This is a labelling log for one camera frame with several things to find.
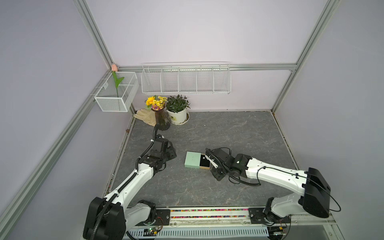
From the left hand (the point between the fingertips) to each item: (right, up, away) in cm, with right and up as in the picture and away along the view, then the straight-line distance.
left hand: (172, 151), depth 85 cm
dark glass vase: (-10, +20, +17) cm, 28 cm away
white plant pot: (+1, +20, +23) cm, 31 cm away
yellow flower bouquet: (-11, +29, +6) cm, 32 cm away
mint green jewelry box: (+12, -6, +6) cm, 15 cm away
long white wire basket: (+5, +47, +14) cm, 49 cm away
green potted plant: (+1, +30, +14) cm, 33 cm away
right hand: (+23, -8, -5) cm, 25 cm away
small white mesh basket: (-34, +30, -6) cm, 46 cm away
